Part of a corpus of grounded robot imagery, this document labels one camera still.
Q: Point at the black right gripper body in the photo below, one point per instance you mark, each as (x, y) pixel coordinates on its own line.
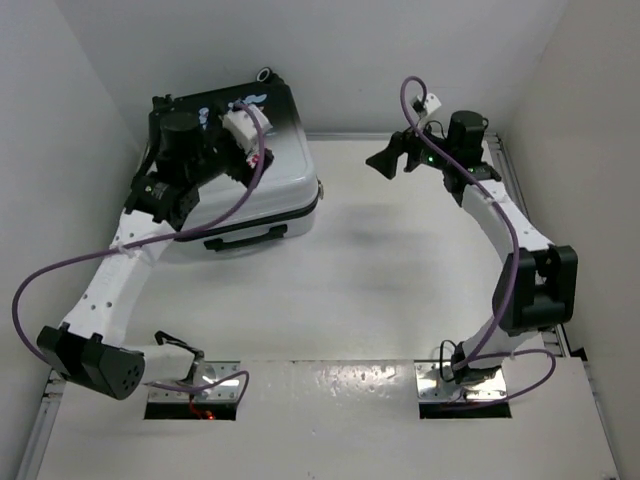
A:
(426, 155)

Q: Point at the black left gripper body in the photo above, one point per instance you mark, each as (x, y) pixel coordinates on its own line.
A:
(225, 157)

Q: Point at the black white kids suitcase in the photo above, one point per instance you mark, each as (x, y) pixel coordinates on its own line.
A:
(284, 203)

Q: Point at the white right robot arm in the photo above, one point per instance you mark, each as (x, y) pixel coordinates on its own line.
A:
(536, 287)

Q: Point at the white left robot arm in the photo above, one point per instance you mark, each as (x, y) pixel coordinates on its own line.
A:
(88, 347)

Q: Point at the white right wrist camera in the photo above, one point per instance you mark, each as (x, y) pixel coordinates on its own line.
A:
(425, 105)

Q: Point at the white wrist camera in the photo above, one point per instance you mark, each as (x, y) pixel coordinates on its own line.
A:
(425, 105)
(241, 126)

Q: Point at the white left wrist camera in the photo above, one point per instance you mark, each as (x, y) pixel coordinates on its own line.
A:
(241, 126)

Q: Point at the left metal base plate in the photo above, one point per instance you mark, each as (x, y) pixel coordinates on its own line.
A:
(212, 382)

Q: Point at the metal base plate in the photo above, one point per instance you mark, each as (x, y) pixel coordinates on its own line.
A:
(435, 385)
(212, 382)

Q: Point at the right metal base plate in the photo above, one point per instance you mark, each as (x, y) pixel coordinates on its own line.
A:
(435, 385)

